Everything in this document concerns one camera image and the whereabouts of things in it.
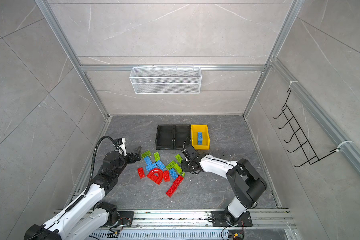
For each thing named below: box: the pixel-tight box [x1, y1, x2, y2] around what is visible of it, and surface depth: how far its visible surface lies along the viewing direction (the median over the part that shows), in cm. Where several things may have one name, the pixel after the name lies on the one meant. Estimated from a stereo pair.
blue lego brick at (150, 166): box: [145, 163, 157, 171], surface depth 92 cm
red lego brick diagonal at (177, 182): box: [169, 175, 184, 190], surface depth 87 cm
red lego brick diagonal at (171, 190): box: [166, 184, 178, 198], surface depth 83 cm
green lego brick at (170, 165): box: [166, 160, 176, 170], surface depth 93 cm
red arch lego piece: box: [147, 168, 164, 186], surface depth 89 cm
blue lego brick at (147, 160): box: [144, 156, 152, 166], surface depth 95 cm
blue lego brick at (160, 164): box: [155, 160, 166, 170], surface depth 92 cm
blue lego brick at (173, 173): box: [169, 168, 179, 179], surface depth 90 cm
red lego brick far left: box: [137, 167, 146, 179], surface depth 89 cm
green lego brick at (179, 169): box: [174, 163, 185, 177], surface depth 90 cm
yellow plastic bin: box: [190, 124, 211, 150], surface depth 103 cm
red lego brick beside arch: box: [163, 170, 171, 182], surface depth 88 cm
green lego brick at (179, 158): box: [175, 154, 183, 164], surface depth 97 cm
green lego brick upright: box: [154, 152, 161, 162], surface depth 97 cm
